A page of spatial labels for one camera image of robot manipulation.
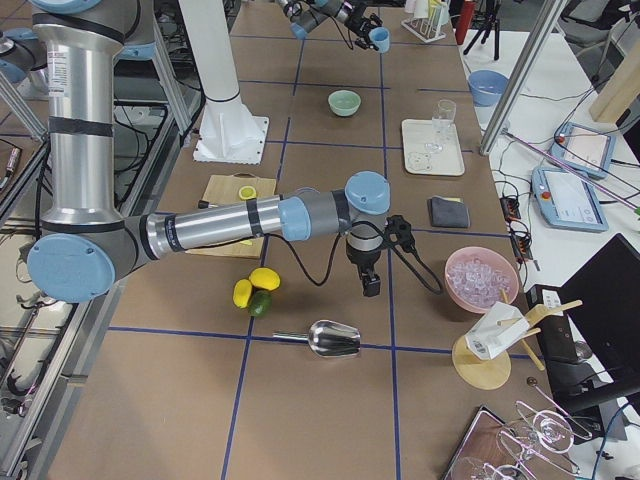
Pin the wooden cup stand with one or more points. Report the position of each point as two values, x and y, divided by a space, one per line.
494 373

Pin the white paper carton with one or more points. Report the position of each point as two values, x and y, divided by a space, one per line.
496 331

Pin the light blue plastic cup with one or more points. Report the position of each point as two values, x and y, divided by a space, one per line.
380 39

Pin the aluminium frame post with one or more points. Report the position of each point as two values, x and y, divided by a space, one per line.
542 28

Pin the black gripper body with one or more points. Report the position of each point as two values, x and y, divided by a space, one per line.
358 21
363 261

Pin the white wire cup rack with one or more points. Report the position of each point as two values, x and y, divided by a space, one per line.
427 19

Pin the black laptop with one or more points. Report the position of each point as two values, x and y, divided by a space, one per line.
608 321

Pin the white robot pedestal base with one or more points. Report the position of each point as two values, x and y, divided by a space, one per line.
228 131

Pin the blue bowl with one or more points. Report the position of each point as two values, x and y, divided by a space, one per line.
487 87

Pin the grey and yellow cloth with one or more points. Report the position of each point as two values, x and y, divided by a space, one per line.
448 213

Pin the whole lemon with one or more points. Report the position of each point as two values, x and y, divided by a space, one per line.
265 278
242 293

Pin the steel ice scoop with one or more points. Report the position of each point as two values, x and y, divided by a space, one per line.
328 339

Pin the wooden cutting board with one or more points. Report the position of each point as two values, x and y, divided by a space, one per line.
230 241

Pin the lemon half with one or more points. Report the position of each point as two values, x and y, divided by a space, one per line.
247 192

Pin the steel muddler with black cap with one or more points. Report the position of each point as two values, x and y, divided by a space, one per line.
202 204

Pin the black tripod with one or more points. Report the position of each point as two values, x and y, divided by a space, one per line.
490 25

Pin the pink bowl of ice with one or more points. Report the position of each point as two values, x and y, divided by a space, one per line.
476 278

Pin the green lime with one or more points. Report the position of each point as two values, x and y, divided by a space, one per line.
260 303

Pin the wine glasses on rack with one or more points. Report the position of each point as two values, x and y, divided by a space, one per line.
534 444

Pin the clear wine glass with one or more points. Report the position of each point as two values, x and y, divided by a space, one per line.
442 122

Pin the cream bear tray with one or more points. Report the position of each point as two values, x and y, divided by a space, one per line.
417 160

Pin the blue teach pendant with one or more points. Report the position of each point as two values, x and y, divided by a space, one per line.
584 148
566 202

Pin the green bowl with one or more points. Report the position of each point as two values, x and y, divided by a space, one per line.
344 103

